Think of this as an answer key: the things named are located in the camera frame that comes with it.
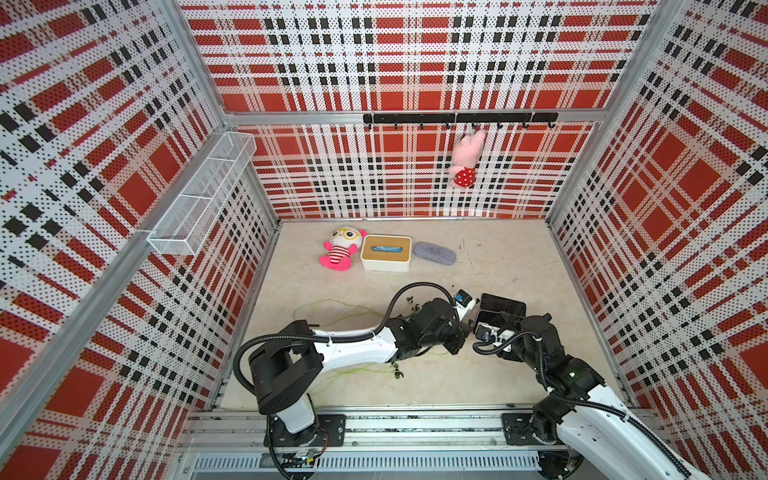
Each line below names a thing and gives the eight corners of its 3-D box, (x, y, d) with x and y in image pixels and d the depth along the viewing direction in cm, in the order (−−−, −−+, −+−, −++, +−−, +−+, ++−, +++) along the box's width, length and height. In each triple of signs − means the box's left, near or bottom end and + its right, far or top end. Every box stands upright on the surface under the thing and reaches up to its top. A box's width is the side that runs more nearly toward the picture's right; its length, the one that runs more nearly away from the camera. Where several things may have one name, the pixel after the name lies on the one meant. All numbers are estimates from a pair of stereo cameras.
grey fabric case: (411, 257, 113) (411, 251, 110) (416, 245, 116) (416, 239, 113) (452, 269, 109) (453, 263, 106) (456, 256, 112) (457, 251, 110)
